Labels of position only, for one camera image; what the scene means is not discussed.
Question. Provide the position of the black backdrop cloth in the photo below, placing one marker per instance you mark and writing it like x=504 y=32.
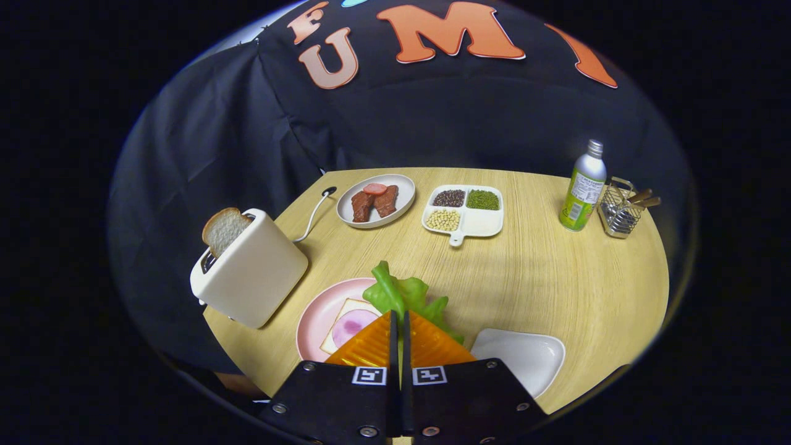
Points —
x=247 y=123

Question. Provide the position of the pink ham slice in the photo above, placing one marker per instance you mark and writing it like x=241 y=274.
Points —
x=352 y=327

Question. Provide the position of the white divided tray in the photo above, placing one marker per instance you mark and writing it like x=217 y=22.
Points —
x=485 y=224

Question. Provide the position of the green bean pile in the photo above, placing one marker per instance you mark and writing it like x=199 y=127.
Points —
x=482 y=199

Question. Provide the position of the white toaster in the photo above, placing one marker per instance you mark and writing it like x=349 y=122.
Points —
x=259 y=272

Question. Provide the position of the toasted bread slice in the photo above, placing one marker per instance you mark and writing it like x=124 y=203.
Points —
x=224 y=228

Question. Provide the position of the pink plate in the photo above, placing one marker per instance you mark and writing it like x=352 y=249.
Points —
x=315 y=321

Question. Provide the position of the yellow soybean pile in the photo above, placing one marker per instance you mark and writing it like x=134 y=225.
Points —
x=443 y=219

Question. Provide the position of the white bread slice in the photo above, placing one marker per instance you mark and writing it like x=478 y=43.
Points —
x=349 y=305

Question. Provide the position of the red sausage slice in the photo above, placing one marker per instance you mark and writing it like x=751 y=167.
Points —
x=374 y=188

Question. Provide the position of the dark bean pile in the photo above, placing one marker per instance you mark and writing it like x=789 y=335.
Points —
x=449 y=198

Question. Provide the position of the empty white plate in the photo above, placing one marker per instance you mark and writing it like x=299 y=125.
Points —
x=525 y=358

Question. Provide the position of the round white plate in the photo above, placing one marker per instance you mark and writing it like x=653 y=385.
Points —
x=405 y=194

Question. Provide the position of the silver bottle with green label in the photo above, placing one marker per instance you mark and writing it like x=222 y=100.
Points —
x=581 y=198

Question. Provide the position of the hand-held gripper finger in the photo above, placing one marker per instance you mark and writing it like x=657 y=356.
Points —
x=406 y=355
x=394 y=352

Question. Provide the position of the green lettuce leaf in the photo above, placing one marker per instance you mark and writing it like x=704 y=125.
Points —
x=395 y=293

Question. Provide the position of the brown meat piece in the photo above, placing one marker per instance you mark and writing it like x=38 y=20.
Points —
x=386 y=203
x=361 y=207

